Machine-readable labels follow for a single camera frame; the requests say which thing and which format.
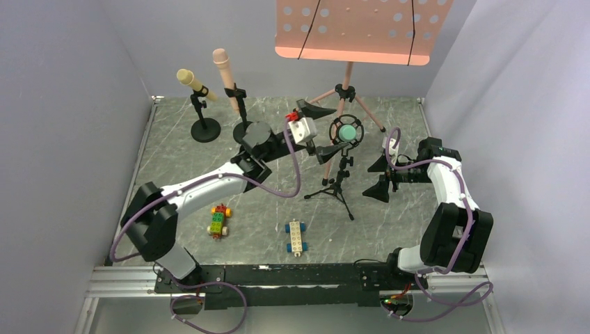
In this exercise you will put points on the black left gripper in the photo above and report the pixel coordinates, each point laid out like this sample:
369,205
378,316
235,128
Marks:
282,142

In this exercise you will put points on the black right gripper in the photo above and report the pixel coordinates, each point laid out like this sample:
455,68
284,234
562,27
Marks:
393,175

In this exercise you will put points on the black shock mount stand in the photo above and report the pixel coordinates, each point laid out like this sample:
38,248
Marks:
334,185

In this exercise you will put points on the mint green toy microphone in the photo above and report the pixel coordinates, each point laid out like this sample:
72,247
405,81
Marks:
346,133

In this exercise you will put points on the black round-base mic stand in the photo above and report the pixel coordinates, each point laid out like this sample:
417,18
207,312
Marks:
239,95

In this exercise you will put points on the pink toy microphone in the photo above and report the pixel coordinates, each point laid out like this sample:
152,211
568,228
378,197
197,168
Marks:
222,61

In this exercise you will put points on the yellow toy microphone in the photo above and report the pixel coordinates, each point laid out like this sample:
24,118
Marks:
187,78

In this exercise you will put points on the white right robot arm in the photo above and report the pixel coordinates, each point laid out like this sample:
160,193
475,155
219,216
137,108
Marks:
456,237

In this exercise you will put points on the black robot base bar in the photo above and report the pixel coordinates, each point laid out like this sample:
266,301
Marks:
229,286

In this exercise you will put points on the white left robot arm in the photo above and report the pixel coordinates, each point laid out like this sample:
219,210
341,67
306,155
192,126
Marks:
150,221

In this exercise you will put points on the pink music stand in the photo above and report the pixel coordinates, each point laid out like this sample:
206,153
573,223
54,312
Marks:
395,32

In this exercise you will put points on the white blue toy brick car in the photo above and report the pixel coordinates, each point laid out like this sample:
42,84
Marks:
296,245

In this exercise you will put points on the colourful toy brick car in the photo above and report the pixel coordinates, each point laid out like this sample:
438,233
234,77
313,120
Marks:
218,227

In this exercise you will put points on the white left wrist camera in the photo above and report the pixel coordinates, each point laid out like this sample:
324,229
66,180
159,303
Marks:
302,130

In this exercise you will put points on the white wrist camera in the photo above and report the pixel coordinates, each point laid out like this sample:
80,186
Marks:
392,148
302,130

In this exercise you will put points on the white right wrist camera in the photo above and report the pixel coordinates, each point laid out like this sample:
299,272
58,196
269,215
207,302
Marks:
392,148

